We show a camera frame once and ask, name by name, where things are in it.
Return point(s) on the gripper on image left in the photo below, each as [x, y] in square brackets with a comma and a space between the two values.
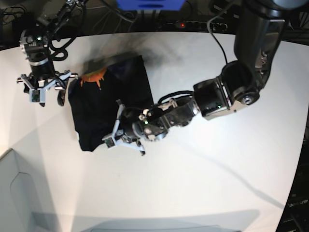
[45, 76]

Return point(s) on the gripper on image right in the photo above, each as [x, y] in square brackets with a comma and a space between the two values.
[122, 131]

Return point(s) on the black T-shirt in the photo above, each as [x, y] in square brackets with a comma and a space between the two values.
[93, 98]

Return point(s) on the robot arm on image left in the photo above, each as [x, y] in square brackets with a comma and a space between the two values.
[36, 44]

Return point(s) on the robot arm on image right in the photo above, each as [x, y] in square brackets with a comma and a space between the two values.
[262, 24]

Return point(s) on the black box on floor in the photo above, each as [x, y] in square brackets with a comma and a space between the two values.
[8, 23]

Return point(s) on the white bin at table edge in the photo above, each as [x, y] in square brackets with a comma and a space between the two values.
[20, 208]

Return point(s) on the black power strip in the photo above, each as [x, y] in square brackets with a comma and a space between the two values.
[194, 26]

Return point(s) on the blue plastic box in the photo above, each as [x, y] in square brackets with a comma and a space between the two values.
[169, 5]

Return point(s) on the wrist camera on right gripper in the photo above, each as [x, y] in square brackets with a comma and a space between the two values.
[37, 95]

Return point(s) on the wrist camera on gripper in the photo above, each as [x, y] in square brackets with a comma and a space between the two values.
[37, 95]
[110, 142]

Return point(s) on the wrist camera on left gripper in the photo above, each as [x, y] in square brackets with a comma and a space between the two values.
[110, 142]

